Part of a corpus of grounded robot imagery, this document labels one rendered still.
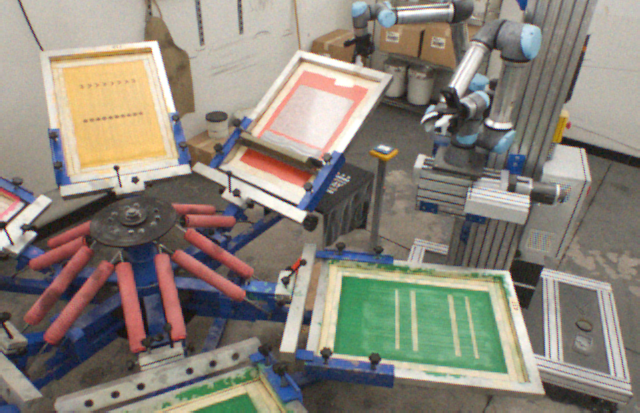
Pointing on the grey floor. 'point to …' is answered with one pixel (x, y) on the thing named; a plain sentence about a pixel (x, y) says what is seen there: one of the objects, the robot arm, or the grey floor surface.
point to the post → (379, 195)
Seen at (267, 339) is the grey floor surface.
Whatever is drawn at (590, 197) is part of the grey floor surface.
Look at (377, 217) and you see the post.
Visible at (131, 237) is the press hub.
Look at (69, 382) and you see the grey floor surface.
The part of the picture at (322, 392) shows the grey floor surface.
